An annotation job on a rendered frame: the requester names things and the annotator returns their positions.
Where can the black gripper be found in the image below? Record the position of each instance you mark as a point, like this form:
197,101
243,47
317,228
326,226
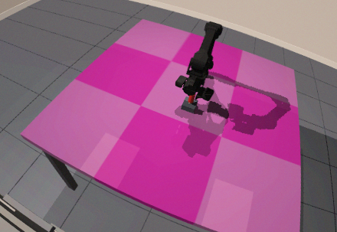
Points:
205,93

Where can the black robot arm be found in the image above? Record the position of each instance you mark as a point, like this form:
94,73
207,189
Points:
203,59

